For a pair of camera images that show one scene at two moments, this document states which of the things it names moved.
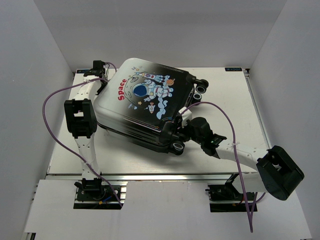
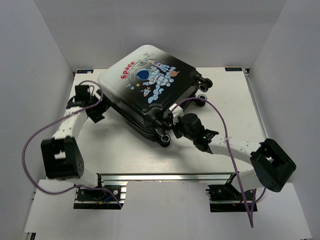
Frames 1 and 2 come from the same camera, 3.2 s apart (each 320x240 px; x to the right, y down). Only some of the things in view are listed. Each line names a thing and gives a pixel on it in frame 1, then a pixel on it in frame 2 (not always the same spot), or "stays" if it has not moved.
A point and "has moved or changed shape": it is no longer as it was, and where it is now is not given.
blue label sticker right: (233, 69) stays
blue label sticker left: (82, 71) stays
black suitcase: (140, 101) has moved or changed shape
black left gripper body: (101, 87) → (99, 108)
